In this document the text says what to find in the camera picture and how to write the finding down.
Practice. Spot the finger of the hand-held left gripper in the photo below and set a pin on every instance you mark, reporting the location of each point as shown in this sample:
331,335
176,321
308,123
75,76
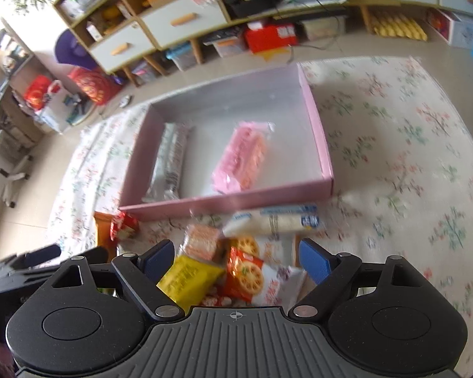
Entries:
94,254
43,254

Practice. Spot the orange cracker packet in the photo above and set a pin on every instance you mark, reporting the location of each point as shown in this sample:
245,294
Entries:
244,275

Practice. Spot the black keyboard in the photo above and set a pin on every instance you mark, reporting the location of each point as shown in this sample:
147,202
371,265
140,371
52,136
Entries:
222,36

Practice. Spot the orange-brown snack packet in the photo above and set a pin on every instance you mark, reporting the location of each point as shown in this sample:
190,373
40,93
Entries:
101,230

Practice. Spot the large white cracker bag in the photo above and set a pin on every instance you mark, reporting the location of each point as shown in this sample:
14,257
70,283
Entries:
278,281

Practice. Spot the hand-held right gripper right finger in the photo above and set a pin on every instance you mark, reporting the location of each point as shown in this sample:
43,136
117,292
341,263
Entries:
313,262

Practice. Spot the side shelf unit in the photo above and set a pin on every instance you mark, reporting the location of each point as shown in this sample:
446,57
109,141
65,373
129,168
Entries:
12,98

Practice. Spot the white printed carton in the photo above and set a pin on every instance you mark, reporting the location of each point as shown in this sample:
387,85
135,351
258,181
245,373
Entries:
463,31

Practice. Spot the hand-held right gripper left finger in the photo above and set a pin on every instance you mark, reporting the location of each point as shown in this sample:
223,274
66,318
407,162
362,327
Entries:
159,262

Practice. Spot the silver clear snack packet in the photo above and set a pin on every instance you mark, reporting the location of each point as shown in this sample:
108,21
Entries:
169,161

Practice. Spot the small red snack packet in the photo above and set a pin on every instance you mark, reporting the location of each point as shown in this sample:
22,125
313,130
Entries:
124,226

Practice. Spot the yellow egg tray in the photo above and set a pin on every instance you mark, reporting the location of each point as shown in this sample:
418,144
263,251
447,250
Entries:
398,27

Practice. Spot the round red gift bag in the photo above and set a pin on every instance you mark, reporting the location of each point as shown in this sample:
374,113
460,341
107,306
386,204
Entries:
94,86

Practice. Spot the yellow snack packet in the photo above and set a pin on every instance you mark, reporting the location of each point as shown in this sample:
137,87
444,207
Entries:
185,277

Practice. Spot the blue-lid plastic bin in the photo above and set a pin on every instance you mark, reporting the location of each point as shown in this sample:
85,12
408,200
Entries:
183,59

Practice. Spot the clear plastic bin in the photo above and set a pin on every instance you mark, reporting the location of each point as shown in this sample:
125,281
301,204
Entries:
323,27

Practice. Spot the small red bag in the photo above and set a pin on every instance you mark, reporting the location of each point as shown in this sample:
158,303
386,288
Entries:
37,92

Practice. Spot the red cardboard box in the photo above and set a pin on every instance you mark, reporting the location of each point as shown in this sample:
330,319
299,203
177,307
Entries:
270,39

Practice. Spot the long white blue-label packet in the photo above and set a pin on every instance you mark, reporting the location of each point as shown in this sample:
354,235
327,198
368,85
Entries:
272,222

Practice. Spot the small pink-orange cracker packet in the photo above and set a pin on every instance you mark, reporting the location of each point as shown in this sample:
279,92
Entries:
201,242

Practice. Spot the pink wafer packet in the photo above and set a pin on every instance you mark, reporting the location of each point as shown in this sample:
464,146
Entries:
240,157

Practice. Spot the pink cardboard box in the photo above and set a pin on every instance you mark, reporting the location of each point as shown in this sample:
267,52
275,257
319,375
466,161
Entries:
220,204

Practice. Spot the white office chair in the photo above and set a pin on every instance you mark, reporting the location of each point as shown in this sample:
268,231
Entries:
14,175

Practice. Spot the purple hat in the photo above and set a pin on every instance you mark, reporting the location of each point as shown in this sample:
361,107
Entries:
73,51

